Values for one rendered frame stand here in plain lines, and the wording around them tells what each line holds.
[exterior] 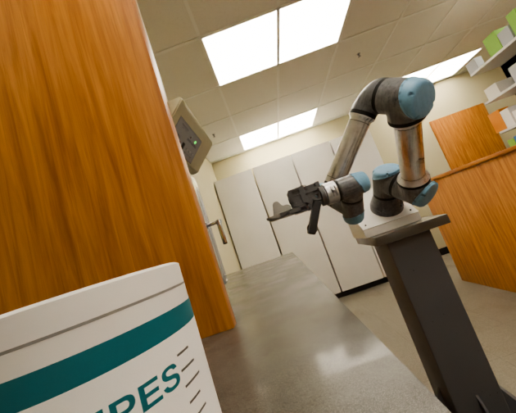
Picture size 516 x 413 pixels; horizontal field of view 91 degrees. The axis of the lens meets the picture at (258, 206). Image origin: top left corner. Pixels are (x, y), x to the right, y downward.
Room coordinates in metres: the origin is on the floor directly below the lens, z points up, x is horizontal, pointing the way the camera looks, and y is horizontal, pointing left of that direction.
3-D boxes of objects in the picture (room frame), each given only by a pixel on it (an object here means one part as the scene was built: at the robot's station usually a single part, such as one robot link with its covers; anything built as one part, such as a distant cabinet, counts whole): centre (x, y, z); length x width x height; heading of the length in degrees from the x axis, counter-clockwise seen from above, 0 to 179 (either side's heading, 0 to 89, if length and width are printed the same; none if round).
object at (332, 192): (0.86, -0.25, 1.16); 0.08 x 0.05 x 0.08; 178
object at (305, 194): (0.86, -0.16, 1.17); 0.12 x 0.08 x 0.09; 88
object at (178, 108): (0.77, 0.15, 1.46); 0.32 x 0.11 x 0.10; 178
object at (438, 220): (1.28, -0.61, 0.92); 0.32 x 0.32 x 0.04; 86
